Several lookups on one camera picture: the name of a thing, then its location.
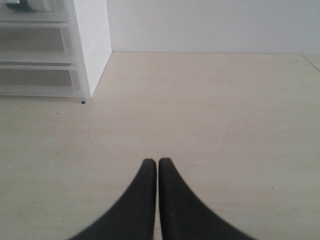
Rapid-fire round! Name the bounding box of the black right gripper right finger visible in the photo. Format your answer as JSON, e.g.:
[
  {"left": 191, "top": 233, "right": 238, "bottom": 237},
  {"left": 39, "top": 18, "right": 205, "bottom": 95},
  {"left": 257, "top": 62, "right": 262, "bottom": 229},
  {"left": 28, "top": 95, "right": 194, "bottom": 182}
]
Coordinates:
[{"left": 158, "top": 158, "right": 253, "bottom": 240}]

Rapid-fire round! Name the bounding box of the clear bottom wide drawer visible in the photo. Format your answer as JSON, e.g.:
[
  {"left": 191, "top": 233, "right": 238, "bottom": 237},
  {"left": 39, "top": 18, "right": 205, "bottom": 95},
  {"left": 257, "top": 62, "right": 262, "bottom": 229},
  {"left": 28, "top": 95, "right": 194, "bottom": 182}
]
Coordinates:
[{"left": 0, "top": 64, "right": 88, "bottom": 99}]

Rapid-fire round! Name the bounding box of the white bottle teal label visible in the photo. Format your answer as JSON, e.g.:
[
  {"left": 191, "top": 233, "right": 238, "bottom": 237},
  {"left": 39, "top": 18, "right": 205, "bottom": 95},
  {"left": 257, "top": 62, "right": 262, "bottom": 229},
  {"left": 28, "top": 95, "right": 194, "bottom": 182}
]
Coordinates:
[{"left": 2, "top": 0, "right": 55, "bottom": 12}]

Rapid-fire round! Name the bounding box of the clear wide drawer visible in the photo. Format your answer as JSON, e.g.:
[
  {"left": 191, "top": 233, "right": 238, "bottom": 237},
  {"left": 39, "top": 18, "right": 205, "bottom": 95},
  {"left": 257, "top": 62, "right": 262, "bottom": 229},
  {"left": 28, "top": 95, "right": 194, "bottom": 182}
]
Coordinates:
[
  {"left": 0, "top": 24, "right": 81, "bottom": 68},
  {"left": 0, "top": 64, "right": 88, "bottom": 99}
]

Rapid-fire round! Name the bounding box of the white plastic drawer cabinet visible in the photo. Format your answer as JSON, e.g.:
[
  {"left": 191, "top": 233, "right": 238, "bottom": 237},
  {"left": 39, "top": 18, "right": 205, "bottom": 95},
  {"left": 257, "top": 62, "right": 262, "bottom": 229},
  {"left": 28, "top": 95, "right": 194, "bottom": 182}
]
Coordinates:
[{"left": 0, "top": 0, "right": 112, "bottom": 103}]

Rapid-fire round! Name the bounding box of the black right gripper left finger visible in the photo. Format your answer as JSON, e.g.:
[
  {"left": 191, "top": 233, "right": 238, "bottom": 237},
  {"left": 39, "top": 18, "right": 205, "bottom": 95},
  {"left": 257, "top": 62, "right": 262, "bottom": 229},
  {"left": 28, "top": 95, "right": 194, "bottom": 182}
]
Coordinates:
[{"left": 71, "top": 158, "right": 157, "bottom": 240}]

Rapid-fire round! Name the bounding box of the clear middle wide drawer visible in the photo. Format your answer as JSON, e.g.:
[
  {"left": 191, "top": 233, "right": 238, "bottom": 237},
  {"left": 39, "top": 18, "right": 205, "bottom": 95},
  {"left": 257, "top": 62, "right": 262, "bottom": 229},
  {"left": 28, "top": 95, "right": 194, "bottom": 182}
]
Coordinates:
[{"left": 0, "top": 24, "right": 81, "bottom": 68}]

